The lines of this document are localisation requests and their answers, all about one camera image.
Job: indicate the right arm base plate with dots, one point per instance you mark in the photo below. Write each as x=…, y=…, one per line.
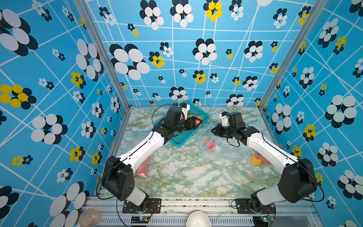
x=251, y=206

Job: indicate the clear zip bag blue zipper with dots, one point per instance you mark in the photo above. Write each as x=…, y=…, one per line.
x=141, y=167

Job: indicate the pink lumpy object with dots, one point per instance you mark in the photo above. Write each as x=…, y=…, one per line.
x=89, y=218

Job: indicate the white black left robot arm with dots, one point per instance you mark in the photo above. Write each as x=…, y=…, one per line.
x=118, y=177

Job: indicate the teal plastic mesh basket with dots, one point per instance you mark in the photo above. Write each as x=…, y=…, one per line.
x=181, y=139

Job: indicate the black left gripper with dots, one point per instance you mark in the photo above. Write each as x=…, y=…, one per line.
x=192, y=123

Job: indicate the aluminium front rail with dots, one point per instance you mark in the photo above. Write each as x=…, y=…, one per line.
x=216, y=211

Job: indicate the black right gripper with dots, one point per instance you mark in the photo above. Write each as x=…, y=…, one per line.
x=218, y=133

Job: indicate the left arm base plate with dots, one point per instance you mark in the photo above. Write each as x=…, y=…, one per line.
x=150, y=205

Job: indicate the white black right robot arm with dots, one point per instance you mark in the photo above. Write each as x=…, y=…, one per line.
x=297, y=175

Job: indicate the yellow round peach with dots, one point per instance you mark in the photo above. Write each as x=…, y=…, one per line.
x=256, y=160

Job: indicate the white bowl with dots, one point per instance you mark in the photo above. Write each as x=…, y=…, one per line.
x=198, y=219

